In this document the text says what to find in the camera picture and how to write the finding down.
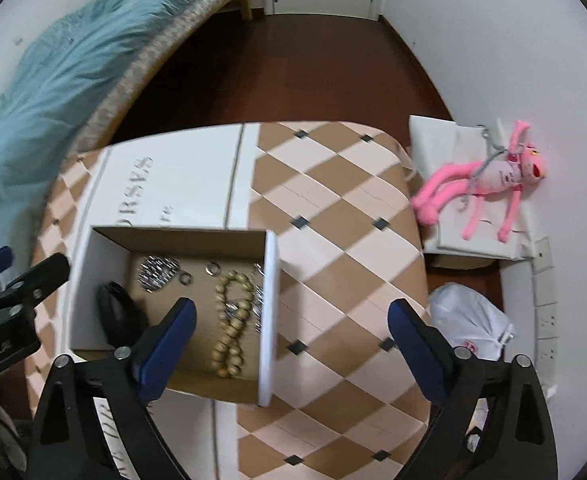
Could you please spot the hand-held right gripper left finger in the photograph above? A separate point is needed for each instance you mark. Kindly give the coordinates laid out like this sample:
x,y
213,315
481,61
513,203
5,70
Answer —
x,y
168,350

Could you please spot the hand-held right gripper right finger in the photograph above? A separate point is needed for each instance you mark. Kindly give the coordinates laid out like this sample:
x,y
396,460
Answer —
x,y
418,355

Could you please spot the small silver earring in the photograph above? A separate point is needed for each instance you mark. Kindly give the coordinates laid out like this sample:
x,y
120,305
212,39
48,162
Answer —
x,y
232,310

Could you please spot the white wall socket row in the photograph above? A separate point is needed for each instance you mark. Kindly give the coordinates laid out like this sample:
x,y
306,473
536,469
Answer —
x,y
546,320

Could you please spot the pink plush toy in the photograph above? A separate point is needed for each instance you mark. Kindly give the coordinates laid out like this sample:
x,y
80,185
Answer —
x,y
493,175

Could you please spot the checkered printed tablecloth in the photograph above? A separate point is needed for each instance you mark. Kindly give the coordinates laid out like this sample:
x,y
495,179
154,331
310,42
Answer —
x,y
333,240

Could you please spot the white cardboard box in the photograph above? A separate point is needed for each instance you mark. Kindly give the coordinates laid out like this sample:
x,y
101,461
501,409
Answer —
x,y
103,260

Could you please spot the teal duvet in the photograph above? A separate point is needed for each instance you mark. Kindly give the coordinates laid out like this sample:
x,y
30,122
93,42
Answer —
x,y
48,90

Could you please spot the white plastic bag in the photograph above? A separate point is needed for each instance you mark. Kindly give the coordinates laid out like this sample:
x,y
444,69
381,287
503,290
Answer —
x,y
468,315

